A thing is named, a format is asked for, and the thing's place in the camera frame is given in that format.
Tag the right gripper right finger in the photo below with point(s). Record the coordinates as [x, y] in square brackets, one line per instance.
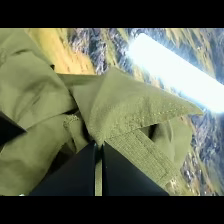
[128, 178]

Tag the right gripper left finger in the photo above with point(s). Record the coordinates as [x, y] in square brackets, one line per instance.
[75, 176]

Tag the olive green garment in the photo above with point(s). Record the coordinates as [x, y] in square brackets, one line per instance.
[43, 96]

